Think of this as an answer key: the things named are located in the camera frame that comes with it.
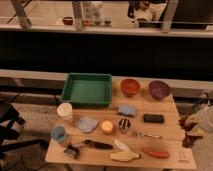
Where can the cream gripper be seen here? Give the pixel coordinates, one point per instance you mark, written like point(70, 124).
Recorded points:
point(196, 131)

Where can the blue sponge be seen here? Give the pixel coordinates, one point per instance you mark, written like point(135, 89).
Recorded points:
point(126, 110)

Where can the crumpled blue grey cloth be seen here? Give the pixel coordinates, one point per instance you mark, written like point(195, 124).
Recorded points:
point(86, 124)

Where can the metal spoon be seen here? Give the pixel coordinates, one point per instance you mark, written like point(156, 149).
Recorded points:
point(139, 134)

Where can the background person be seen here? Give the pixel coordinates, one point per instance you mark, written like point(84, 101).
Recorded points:
point(148, 10)

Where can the black handled brush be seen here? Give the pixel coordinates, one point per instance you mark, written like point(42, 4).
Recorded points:
point(98, 145)

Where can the background red bowl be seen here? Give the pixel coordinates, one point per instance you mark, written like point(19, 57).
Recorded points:
point(67, 20)

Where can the black binder clip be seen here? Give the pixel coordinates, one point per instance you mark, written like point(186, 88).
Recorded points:
point(72, 152)

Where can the orange round fruit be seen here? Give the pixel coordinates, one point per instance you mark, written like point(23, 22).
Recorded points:
point(107, 127)

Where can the white paper cup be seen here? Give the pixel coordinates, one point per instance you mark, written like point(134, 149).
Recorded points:
point(64, 110)

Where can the small metal cup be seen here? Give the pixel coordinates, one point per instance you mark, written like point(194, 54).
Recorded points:
point(124, 125)

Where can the green plastic tray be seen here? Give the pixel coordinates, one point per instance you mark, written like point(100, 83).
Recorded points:
point(87, 90)

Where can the orange carrot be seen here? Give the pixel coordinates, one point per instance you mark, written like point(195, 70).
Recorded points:
point(156, 154)

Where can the white spatula piece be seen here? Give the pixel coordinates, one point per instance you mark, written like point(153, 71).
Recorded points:
point(120, 145)

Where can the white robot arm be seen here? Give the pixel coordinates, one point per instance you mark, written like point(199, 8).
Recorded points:
point(202, 121)

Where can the black rectangular block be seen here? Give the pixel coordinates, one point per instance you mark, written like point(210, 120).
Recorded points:
point(153, 118)

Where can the purple bowl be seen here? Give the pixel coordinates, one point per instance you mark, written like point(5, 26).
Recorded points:
point(159, 89)

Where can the dark red grape bunch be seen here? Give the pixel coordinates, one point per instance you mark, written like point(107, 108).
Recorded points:
point(188, 141)

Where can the blue plastic cup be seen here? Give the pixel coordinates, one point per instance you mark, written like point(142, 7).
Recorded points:
point(58, 133)

